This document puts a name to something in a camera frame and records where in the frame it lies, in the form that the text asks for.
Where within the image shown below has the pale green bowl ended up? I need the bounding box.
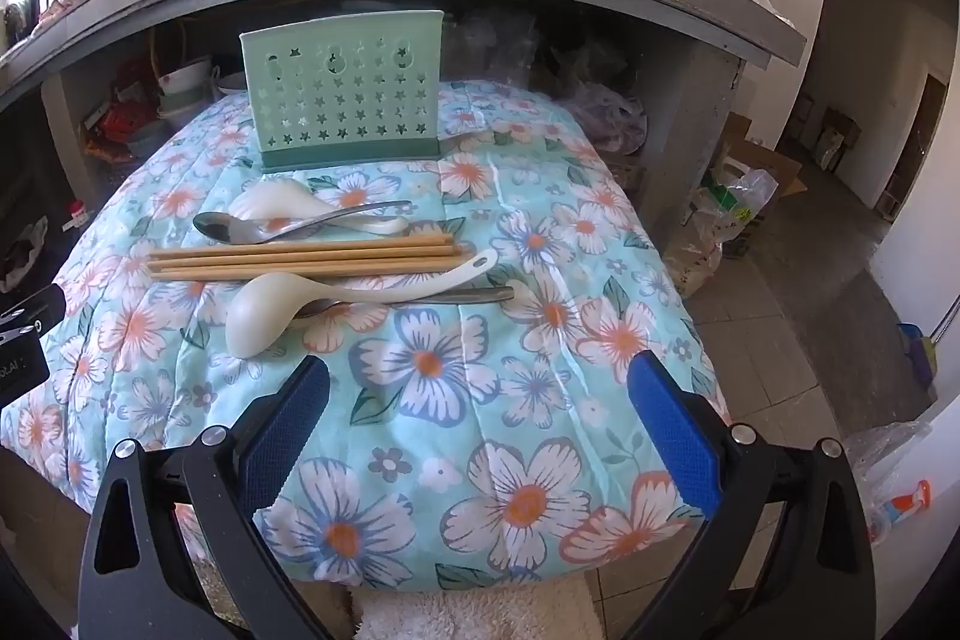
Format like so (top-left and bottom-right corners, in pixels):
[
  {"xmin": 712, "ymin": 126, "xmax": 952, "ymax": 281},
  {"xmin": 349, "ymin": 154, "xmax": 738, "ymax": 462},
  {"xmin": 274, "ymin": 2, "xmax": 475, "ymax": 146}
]
[{"xmin": 159, "ymin": 85, "xmax": 211, "ymax": 116}]

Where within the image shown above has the white shell-shaped spoon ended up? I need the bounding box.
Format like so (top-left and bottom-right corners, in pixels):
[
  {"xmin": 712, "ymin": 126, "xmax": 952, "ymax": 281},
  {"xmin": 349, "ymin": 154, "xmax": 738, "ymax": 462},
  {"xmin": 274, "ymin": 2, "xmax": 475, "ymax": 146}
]
[{"xmin": 229, "ymin": 179, "xmax": 410, "ymax": 236}]

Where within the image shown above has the blue plastic container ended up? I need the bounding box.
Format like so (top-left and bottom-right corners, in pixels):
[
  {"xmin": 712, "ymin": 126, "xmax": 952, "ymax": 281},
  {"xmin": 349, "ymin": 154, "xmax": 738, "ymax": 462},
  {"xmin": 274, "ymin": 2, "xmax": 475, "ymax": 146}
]
[{"xmin": 896, "ymin": 323, "xmax": 936, "ymax": 386}]

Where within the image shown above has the floral blanket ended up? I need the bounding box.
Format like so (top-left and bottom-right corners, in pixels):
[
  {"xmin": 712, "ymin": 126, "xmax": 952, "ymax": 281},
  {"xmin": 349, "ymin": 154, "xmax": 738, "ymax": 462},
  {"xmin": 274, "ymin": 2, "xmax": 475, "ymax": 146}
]
[{"xmin": 0, "ymin": 77, "xmax": 732, "ymax": 592}]

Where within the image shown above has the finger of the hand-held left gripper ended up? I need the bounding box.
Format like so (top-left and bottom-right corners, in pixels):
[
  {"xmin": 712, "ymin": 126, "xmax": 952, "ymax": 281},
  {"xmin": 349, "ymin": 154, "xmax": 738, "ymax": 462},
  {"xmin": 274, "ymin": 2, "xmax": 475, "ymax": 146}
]
[{"xmin": 0, "ymin": 284, "xmax": 65, "ymax": 347}]

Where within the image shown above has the orange spray bottle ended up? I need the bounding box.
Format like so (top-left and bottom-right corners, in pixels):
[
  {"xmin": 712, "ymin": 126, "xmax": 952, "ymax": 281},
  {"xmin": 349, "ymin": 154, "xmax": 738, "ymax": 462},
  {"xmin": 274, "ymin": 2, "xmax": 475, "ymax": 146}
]
[{"xmin": 870, "ymin": 479, "xmax": 932, "ymax": 545}]

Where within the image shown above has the white fluffy towel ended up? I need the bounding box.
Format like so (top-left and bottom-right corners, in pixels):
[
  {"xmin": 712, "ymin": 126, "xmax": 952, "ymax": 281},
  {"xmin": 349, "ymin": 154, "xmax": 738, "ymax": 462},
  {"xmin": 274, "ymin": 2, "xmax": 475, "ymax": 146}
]
[{"xmin": 352, "ymin": 584, "xmax": 601, "ymax": 640}]

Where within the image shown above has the purple-tinted plastic bag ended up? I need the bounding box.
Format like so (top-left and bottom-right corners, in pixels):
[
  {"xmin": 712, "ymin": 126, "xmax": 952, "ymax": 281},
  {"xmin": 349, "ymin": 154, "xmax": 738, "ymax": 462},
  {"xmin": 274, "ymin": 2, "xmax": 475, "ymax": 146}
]
[{"xmin": 570, "ymin": 81, "xmax": 650, "ymax": 155}]

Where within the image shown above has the white plastic ladle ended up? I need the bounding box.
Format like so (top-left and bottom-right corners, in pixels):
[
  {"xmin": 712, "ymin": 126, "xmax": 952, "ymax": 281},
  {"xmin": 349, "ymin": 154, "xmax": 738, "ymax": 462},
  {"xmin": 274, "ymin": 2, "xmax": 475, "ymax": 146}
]
[{"xmin": 225, "ymin": 248, "xmax": 500, "ymax": 357}]

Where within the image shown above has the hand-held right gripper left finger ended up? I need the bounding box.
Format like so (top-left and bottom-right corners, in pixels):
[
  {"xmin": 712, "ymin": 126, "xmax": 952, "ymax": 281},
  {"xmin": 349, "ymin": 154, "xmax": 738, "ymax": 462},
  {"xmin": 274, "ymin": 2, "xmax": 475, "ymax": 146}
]
[{"xmin": 77, "ymin": 353, "xmax": 332, "ymax": 640}]

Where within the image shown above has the metal spoon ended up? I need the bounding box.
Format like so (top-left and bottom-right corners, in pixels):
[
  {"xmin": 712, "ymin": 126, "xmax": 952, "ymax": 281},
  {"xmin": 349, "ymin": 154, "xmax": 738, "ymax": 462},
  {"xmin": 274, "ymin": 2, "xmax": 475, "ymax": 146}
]
[
  {"xmin": 193, "ymin": 200, "xmax": 413, "ymax": 245},
  {"xmin": 296, "ymin": 286, "xmax": 515, "ymax": 320}
]

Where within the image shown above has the red food packet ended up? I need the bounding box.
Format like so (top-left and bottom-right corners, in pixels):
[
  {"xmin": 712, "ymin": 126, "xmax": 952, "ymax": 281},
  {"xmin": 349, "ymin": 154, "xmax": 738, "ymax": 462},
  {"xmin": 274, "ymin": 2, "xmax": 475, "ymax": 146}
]
[{"xmin": 82, "ymin": 100, "xmax": 155, "ymax": 161}]

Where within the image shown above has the large clear plastic bag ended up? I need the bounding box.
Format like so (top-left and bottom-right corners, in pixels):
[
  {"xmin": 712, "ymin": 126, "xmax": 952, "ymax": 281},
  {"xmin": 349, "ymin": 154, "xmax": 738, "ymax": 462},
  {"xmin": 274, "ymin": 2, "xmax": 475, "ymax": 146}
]
[{"xmin": 450, "ymin": 10, "xmax": 542, "ymax": 82}]

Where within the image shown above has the green star-pattern utensil holder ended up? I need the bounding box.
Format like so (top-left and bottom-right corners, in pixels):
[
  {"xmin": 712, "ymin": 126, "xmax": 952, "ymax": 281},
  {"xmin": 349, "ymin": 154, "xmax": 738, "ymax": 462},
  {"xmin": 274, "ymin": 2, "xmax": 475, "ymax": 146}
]
[{"xmin": 240, "ymin": 10, "xmax": 446, "ymax": 172}]

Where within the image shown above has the cardboard box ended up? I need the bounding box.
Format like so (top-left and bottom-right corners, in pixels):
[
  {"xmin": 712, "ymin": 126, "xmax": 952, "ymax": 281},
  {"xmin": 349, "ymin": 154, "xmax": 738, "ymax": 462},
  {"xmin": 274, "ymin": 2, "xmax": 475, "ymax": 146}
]
[{"xmin": 720, "ymin": 113, "xmax": 809, "ymax": 199}]

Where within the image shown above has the white bowl with red print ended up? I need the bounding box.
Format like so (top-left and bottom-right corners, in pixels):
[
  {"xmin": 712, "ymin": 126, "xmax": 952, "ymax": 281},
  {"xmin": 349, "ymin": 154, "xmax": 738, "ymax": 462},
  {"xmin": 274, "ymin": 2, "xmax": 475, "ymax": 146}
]
[{"xmin": 156, "ymin": 56, "xmax": 215, "ymax": 91}]

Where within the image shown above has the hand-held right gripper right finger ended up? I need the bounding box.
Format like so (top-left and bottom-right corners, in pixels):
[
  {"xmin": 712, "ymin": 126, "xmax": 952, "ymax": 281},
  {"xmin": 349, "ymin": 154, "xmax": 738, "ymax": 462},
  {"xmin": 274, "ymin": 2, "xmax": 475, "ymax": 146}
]
[{"xmin": 626, "ymin": 350, "xmax": 878, "ymax": 640}]

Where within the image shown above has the clear bag with green pack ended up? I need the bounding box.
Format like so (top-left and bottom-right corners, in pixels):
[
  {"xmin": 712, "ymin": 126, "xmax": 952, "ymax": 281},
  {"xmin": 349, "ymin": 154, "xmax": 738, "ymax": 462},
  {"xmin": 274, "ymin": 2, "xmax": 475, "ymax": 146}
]
[{"xmin": 686, "ymin": 167, "xmax": 781, "ymax": 300}]

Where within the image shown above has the crumpled clear plastic bag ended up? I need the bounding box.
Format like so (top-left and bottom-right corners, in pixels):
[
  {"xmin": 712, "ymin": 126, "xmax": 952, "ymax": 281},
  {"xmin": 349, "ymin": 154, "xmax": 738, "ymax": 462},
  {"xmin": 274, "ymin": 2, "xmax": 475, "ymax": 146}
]
[{"xmin": 844, "ymin": 419, "xmax": 935, "ymax": 547}]

